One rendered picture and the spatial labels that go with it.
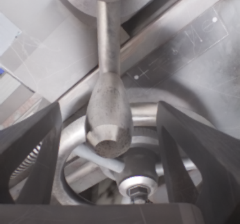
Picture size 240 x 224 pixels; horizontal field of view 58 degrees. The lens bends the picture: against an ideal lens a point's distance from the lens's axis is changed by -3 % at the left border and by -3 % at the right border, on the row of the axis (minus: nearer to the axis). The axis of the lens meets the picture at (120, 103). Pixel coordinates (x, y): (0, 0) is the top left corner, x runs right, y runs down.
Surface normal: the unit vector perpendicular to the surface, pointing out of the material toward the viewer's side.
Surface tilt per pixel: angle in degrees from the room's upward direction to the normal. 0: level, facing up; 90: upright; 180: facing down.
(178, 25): 90
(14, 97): 90
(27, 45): 90
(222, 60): 90
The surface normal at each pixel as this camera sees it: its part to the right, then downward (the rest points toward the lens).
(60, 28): 0.03, 0.58
